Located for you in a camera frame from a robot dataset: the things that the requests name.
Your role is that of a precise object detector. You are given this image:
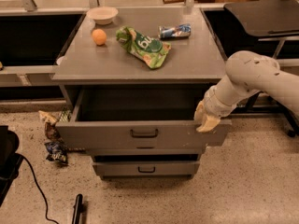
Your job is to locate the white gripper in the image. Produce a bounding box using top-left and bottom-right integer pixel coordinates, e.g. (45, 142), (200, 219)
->
(193, 85), (237, 133)

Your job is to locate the grey top drawer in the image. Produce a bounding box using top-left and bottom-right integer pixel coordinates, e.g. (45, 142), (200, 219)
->
(57, 86), (232, 150)

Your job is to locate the grey drawer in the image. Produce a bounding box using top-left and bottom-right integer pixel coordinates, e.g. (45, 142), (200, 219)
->
(57, 86), (232, 150)
(86, 147), (205, 156)
(93, 161), (199, 178)

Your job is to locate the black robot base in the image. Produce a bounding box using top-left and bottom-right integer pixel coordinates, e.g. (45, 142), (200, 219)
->
(0, 125), (22, 206)

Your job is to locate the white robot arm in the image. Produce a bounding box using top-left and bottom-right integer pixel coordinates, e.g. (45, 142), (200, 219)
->
(193, 50), (299, 133)

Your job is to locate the grey middle drawer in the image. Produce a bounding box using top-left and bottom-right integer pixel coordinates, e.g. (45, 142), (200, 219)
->
(86, 147), (205, 156)

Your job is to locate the grey drawer cabinet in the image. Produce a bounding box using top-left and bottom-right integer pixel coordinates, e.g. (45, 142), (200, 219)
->
(51, 6), (233, 180)

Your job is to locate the grey bottom drawer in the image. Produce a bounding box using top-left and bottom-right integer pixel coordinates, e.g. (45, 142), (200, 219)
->
(93, 161), (199, 178)

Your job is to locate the green chip bag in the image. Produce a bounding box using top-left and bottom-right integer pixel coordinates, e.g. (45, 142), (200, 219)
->
(116, 26), (171, 69)

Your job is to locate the blue white soda can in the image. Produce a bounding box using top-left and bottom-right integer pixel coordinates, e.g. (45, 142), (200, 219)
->
(158, 23), (191, 39)

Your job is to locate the black side table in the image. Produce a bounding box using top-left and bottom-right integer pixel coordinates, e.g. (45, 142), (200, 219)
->
(221, 0), (298, 61)

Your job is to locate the wooden stick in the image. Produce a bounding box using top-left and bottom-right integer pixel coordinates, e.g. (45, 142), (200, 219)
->
(163, 0), (185, 4)

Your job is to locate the orange fruit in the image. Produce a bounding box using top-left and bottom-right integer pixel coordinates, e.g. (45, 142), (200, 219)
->
(92, 29), (107, 46)

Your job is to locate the white bowl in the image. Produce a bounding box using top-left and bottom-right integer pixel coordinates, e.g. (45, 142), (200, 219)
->
(87, 7), (119, 25)

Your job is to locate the blue snack bag on floor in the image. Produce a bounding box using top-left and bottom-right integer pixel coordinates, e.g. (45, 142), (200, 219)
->
(45, 141), (68, 165)

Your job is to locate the snack bags pile on floor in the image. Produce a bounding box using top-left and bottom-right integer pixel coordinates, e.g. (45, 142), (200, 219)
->
(38, 110), (71, 142)

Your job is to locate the black handle object on floor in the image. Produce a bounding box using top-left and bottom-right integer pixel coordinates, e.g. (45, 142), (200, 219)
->
(72, 194), (83, 224)

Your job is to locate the black cable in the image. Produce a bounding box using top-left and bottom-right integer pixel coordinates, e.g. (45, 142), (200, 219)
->
(14, 152), (60, 224)

